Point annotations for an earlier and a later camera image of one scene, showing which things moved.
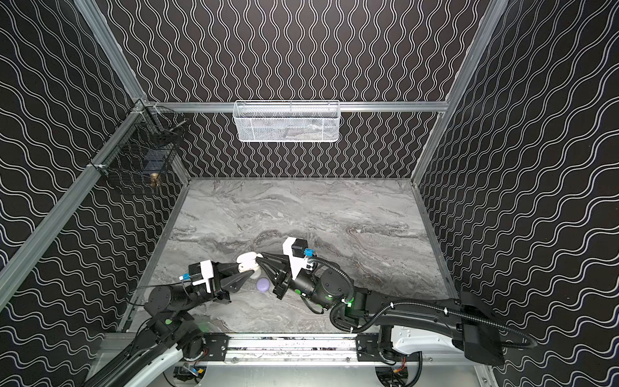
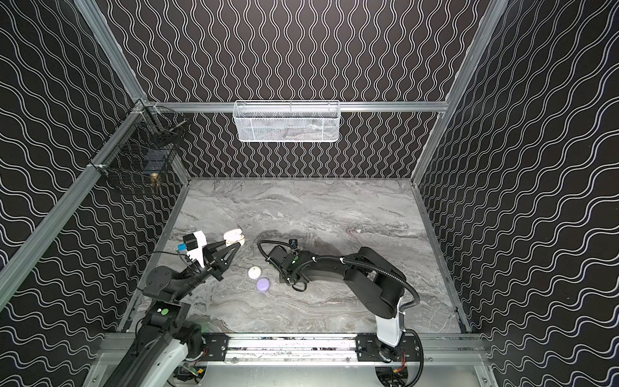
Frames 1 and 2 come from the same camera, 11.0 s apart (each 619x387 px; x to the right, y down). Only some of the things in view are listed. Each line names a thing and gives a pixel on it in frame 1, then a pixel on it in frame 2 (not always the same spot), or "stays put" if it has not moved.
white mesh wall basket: x=286 y=121 stays put
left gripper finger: x=234 y=283 → x=222 y=262
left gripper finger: x=228 y=268 → x=228 y=251
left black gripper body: x=219 y=285 → x=213 y=256
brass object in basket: x=153 y=180 stays put
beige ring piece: x=247 y=261 → x=234 y=236
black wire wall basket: x=143 y=148 stays put
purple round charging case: x=263 y=285 stays put
